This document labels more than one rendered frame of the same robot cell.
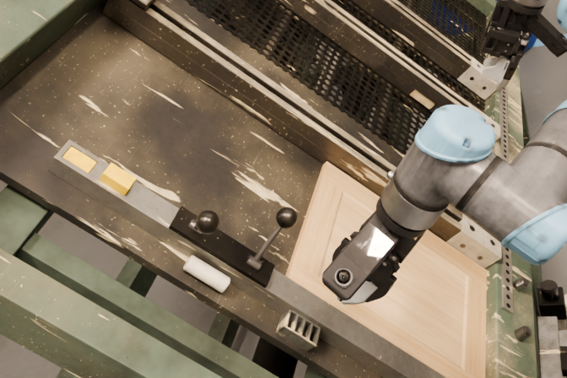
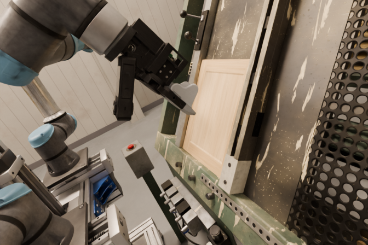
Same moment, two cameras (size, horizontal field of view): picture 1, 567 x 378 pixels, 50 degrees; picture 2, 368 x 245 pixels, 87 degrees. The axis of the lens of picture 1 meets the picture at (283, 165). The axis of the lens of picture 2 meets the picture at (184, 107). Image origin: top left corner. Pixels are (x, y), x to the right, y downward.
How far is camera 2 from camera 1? 1.66 m
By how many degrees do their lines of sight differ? 106
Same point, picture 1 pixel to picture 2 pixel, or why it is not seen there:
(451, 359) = (192, 136)
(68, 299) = (185, 6)
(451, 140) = not seen: hidden behind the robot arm
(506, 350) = (189, 164)
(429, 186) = not seen: hidden behind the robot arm
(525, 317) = (201, 191)
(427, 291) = (211, 129)
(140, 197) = not seen: outside the picture
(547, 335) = (204, 215)
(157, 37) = not seen: outside the picture
